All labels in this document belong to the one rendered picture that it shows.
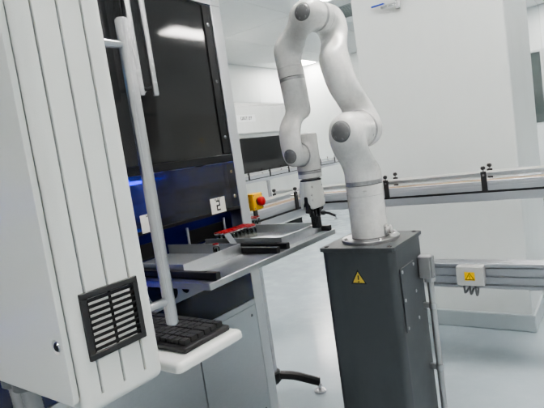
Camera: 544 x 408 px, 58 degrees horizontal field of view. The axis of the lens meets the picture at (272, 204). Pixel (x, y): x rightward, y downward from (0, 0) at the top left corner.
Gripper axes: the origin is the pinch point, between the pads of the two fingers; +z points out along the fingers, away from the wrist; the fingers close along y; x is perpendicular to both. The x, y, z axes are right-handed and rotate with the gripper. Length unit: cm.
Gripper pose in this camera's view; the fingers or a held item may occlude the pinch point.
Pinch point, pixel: (316, 222)
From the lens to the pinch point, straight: 175.8
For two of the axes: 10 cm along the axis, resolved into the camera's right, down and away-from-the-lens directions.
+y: -5.7, 1.7, -8.1
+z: 1.4, 9.8, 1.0
